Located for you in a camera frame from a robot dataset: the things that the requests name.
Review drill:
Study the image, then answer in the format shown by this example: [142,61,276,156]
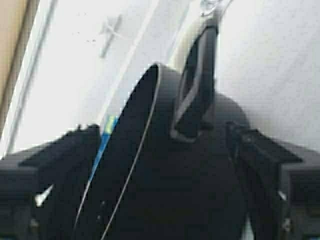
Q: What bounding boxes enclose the white wall outlet plate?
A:
[99,14,122,59]

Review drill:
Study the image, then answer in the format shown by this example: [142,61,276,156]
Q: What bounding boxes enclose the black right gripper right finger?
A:
[225,121,320,240]

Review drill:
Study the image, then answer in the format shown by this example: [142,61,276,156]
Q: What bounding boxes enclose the black cooking pot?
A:
[71,25,249,240]

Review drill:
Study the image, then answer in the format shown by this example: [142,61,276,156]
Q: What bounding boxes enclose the blue cardboard box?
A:
[88,115,118,183]

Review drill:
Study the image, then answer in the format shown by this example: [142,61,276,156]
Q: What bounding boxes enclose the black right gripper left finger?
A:
[0,124,101,240]

